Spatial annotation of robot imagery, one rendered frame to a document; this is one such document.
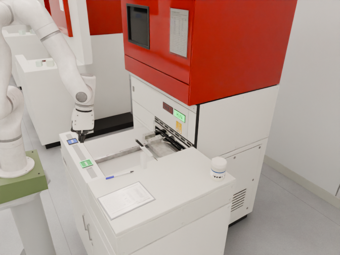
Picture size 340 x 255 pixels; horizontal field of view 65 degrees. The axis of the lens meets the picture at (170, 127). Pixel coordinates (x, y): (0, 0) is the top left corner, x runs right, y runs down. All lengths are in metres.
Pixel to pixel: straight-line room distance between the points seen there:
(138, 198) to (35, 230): 0.80
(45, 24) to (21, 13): 0.09
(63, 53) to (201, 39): 0.63
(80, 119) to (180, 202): 0.59
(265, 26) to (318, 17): 1.08
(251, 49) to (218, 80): 0.27
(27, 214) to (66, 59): 0.91
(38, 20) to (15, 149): 0.64
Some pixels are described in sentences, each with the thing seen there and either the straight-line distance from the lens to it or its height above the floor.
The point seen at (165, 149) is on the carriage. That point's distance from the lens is 1.68.
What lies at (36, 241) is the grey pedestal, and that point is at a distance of 1.89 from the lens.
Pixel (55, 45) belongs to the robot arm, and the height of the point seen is 1.56.
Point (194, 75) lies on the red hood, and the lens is 1.37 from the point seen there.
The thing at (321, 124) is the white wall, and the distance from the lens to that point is 2.78.
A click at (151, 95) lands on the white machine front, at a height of 1.11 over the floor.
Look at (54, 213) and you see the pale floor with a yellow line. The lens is 2.67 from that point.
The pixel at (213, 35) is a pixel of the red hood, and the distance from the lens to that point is 1.40.
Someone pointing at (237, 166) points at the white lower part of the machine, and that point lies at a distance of 1.97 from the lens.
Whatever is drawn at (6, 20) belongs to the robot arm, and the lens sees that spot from 1.34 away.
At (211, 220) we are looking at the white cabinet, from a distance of 1.42.
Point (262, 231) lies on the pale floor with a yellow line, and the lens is 2.50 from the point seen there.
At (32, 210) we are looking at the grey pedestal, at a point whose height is 0.67.
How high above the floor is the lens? 1.78
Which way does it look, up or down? 28 degrees down
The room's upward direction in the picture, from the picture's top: 1 degrees clockwise
